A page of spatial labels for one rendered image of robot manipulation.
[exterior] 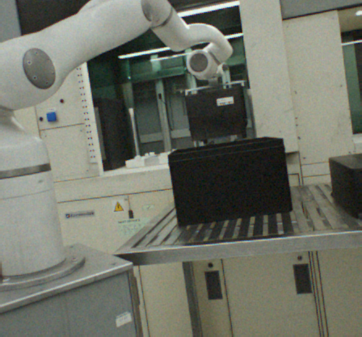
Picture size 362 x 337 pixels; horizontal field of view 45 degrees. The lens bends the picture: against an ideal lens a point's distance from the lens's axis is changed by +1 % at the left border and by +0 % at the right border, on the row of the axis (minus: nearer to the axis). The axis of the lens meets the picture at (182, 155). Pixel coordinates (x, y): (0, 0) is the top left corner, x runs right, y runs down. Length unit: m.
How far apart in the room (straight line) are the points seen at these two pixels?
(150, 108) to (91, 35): 1.44
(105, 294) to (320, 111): 0.91
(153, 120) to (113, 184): 0.93
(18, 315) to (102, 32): 0.61
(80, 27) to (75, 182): 0.73
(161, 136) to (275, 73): 1.13
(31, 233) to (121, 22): 0.52
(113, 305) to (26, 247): 0.19
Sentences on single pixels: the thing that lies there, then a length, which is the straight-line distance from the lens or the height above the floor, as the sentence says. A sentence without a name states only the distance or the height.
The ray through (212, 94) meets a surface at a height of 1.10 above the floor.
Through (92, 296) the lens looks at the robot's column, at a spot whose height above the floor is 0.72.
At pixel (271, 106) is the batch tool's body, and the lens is 1.38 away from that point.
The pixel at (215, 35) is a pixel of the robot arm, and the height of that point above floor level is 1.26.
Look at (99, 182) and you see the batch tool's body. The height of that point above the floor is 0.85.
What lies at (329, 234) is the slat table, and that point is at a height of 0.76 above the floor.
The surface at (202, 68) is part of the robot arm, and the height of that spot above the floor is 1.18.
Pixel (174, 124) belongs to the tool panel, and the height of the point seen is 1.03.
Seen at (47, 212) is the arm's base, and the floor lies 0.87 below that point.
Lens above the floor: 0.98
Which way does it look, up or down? 3 degrees down
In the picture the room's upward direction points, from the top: 8 degrees counter-clockwise
